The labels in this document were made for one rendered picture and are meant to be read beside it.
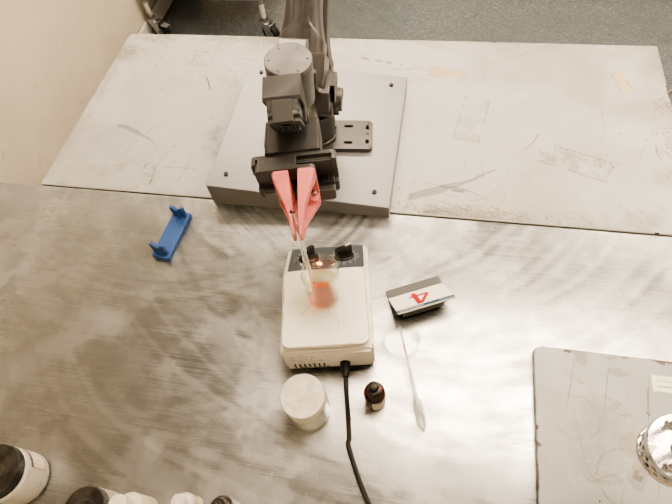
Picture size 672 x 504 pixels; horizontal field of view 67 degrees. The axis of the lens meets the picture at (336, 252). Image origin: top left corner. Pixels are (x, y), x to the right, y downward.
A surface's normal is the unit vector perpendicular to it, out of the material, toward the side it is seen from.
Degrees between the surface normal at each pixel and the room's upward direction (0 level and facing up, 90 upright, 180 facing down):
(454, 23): 0
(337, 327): 0
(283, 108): 37
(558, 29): 0
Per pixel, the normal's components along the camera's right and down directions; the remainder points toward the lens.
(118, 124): -0.09, -0.52
